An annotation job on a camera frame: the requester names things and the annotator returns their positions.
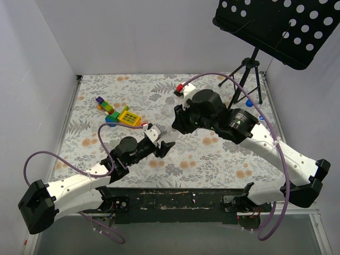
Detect toy block car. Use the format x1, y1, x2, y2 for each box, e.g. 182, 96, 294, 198
96, 97, 115, 114

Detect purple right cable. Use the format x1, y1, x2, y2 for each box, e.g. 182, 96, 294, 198
176, 73, 291, 241

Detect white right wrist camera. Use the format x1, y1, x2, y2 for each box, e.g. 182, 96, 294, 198
174, 83, 197, 111

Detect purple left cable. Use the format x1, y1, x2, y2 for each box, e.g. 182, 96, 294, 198
23, 122, 149, 244

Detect black music stand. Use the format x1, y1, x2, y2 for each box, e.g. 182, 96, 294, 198
212, 0, 340, 105

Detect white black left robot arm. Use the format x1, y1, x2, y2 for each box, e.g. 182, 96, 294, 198
18, 137, 175, 234

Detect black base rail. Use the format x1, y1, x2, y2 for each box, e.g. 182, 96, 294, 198
90, 184, 264, 225

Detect yellow window toy block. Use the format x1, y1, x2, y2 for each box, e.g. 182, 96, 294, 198
118, 110, 141, 126

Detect clear bottle blue label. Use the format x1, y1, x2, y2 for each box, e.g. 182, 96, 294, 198
245, 99, 253, 107

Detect green blue toy blocks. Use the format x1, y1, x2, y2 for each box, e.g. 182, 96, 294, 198
105, 106, 129, 126

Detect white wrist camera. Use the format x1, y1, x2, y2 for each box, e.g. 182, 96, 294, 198
143, 123, 162, 147
174, 83, 197, 111

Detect purple cable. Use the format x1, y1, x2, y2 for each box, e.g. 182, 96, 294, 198
23, 122, 149, 244
176, 73, 291, 241

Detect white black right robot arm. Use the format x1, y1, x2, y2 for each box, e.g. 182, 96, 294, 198
172, 84, 330, 211

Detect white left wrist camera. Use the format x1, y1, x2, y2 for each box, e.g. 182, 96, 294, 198
143, 123, 162, 147

